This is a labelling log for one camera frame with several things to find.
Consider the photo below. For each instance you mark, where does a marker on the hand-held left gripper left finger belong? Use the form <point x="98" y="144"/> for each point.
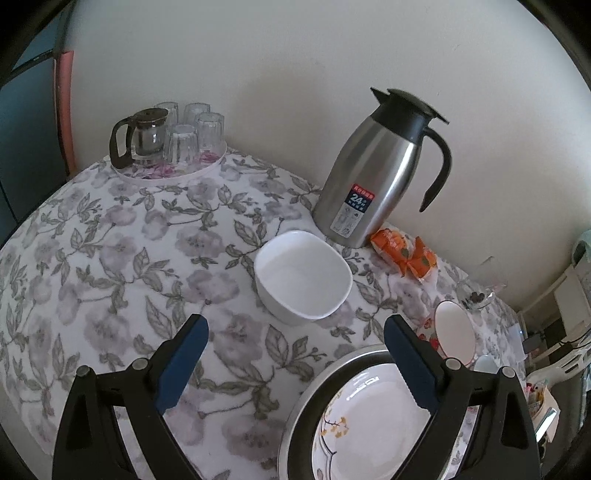
<point x="180" y="364"/>

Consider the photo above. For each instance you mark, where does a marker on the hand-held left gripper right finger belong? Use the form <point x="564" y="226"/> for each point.
<point x="411" y="364"/>

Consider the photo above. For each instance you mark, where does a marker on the black rim white plate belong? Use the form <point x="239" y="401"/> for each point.
<point x="374" y="424"/>

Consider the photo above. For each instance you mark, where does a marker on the light blue bowl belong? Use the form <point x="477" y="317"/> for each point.
<point x="487" y="364"/>

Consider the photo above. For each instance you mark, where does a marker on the stainless steel basin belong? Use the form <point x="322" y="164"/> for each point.
<point x="300" y="415"/>

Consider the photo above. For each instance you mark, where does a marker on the white square bowl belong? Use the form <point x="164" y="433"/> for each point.
<point x="302" y="277"/>

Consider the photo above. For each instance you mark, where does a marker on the clear glass tumbler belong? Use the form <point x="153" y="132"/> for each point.
<point x="478" y="297"/>

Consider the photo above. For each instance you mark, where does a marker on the orange snack packet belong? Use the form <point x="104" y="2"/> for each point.
<point x="390" y="247"/>
<point x="421" y="261"/>

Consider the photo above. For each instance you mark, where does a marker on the small white box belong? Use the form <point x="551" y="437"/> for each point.
<point x="516" y="330"/>

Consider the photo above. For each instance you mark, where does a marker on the colourful toy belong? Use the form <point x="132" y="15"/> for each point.
<point x="535" y="392"/>

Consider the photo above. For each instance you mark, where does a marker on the grey remote control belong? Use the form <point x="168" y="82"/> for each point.
<point x="547" y="420"/>

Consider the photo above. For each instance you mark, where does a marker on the white plastic chair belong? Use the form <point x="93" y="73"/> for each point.
<point x="565" y="364"/>

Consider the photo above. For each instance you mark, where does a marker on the white shelf unit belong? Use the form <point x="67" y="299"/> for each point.
<point x="570" y="290"/>

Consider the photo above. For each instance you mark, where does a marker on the stainless steel thermos jug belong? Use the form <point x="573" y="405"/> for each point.
<point x="369" y="184"/>

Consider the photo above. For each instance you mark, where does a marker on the white round tray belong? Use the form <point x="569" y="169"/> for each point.
<point x="184" y="173"/>

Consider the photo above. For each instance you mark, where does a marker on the pink board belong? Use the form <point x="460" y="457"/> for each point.
<point x="67" y="115"/>

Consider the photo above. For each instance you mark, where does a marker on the dark teal cabinet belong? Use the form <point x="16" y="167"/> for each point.
<point x="23" y="115"/>

